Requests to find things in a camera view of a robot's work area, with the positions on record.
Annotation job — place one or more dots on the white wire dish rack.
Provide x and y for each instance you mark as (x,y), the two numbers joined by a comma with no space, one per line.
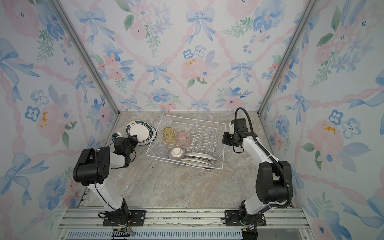
(205,137)

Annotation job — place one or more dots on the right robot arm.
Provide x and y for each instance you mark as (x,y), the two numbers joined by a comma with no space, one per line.
(274,179)

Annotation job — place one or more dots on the white plate front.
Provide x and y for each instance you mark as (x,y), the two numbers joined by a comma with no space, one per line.
(197,163)

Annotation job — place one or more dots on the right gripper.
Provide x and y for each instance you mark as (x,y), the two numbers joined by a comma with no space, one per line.
(225,140)

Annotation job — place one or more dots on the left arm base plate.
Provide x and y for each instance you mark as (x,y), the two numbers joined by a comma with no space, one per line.
(133,218)

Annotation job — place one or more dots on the aluminium corner post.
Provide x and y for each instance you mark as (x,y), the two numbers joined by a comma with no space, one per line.
(291,47)
(63,17)

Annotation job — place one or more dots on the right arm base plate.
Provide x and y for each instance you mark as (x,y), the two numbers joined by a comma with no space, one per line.
(236,218)

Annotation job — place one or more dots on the striped ceramic bowl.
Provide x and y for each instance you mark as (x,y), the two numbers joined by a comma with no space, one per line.
(177,153)

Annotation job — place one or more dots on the pink glass cup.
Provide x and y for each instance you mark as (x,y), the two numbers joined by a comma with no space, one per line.
(183,139)

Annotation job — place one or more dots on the left aluminium corner post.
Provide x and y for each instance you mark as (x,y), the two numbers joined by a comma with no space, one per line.
(63,17)

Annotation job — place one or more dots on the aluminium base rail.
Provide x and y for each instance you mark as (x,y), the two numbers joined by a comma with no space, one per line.
(185,224)

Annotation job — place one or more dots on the white plate green red rim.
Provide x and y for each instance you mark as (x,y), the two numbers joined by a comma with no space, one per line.
(141,129)

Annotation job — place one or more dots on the right aluminium corner post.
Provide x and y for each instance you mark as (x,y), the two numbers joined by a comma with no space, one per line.
(291,47)

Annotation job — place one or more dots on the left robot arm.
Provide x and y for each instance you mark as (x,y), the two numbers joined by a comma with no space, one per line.
(93,168)

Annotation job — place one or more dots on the yellow glass cup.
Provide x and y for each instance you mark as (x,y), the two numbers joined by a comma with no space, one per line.
(169,135)

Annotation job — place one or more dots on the white plate dark rim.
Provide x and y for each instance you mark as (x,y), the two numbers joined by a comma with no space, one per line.
(153,134)

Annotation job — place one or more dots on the clear glass cup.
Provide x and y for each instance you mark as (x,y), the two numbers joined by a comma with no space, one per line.
(160,150)

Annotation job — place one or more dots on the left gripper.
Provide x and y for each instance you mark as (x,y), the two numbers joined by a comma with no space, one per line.
(129,139)

